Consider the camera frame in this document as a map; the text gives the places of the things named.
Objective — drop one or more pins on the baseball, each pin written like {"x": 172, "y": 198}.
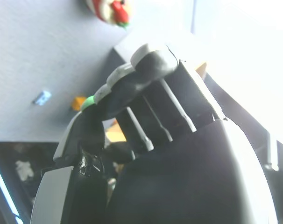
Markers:
{"x": 108, "y": 11}

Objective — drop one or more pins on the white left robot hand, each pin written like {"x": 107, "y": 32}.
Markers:
{"x": 178, "y": 175}

